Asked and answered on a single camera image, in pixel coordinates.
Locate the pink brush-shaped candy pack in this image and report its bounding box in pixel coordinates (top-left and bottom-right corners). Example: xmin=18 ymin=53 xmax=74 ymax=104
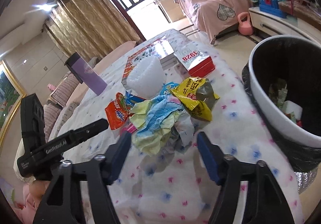
xmin=120 ymin=123 xmax=137 ymax=134

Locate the blue yellow paper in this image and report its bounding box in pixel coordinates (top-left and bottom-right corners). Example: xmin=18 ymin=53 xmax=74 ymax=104
xmin=130 ymin=95 xmax=194 ymax=155

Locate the yellow snack wrapper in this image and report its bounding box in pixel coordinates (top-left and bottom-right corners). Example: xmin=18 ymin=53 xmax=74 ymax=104
xmin=170 ymin=77 xmax=220 ymax=122

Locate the white trash bin black liner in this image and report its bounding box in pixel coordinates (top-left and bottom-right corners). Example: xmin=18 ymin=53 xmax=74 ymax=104
xmin=242 ymin=35 xmax=320 ymax=172

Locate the person's left hand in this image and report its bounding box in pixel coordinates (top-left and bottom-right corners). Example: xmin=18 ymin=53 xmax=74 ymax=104
xmin=12 ymin=180 xmax=50 ymax=223

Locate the orange snack wrapper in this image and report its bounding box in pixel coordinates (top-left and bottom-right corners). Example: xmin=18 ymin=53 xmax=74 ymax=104
xmin=105 ymin=92 xmax=133 ymax=130

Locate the gold framed picture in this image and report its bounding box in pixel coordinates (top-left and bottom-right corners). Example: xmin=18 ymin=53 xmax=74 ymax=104
xmin=0 ymin=60 xmax=26 ymax=147

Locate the striped cushion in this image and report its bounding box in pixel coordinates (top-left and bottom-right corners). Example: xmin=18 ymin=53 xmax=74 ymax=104
xmin=44 ymin=73 xmax=79 ymax=142

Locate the blue brush-shaped candy pack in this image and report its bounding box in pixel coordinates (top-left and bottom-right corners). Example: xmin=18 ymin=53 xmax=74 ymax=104
xmin=124 ymin=81 xmax=178 ymax=107

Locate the purple travel mug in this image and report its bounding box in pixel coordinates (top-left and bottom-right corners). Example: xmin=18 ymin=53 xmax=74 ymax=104
xmin=65 ymin=52 xmax=107 ymax=96

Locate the white polka dot tablecloth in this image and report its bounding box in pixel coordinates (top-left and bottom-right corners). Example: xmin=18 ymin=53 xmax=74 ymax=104
xmin=60 ymin=43 xmax=304 ymax=223

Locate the red white small box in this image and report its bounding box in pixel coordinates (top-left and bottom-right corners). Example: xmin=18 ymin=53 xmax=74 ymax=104
xmin=174 ymin=42 xmax=215 ymax=78

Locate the beige curtain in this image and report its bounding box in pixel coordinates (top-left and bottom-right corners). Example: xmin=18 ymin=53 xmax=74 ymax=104
xmin=43 ymin=0 xmax=141 ymax=61

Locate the pink kettlebell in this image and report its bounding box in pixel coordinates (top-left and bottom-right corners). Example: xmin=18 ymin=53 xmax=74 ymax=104
xmin=237 ymin=12 xmax=254 ymax=36

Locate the white TV cabinet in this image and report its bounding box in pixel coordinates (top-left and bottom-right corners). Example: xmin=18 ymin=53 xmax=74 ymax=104
xmin=249 ymin=7 xmax=320 ymax=45

